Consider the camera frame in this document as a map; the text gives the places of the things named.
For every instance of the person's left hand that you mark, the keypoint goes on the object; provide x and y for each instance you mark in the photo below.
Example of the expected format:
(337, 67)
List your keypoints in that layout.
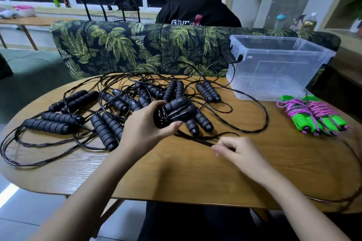
(138, 133)

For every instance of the person's right hand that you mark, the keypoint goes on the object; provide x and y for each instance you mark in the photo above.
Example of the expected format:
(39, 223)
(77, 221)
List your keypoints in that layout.
(246, 159)

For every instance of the person's right thumb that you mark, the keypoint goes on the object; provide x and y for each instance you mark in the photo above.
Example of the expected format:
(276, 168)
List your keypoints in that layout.
(222, 150)

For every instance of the person's left thumb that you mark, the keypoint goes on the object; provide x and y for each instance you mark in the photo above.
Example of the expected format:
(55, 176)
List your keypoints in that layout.
(171, 130)

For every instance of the person's left forearm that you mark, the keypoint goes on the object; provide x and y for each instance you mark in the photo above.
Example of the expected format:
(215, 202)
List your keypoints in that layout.
(84, 204)

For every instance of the person's right forearm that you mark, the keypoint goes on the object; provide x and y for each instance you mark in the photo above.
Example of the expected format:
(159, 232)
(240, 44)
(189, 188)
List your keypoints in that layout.
(299, 209)

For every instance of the person's black trousers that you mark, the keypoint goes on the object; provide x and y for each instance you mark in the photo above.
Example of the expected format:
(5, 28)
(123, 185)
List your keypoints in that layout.
(198, 223)

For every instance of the palm leaf print sofa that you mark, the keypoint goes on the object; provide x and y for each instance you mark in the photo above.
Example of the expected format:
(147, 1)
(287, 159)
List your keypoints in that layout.
(127, 48)

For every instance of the clear plastic storage box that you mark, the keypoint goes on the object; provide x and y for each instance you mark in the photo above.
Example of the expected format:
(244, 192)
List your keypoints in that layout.
(271, 71)

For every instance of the teal capped bottle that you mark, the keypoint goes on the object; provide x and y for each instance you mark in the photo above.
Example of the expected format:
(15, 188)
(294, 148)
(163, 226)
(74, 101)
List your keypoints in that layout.
(280, 22)

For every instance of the clear spray bottle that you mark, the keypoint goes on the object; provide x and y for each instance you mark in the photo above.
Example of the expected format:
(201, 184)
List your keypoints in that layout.
(297, 23)

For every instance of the yellow liquid bottle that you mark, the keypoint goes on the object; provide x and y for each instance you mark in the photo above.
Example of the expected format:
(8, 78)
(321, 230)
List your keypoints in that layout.
(308, 24)

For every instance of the wooden side table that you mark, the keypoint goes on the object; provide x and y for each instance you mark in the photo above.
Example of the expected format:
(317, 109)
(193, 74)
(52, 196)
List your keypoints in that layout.
(31, 22)

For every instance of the pink box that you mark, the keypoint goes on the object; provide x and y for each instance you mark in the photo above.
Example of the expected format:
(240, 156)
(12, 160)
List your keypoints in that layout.
(25, 11)

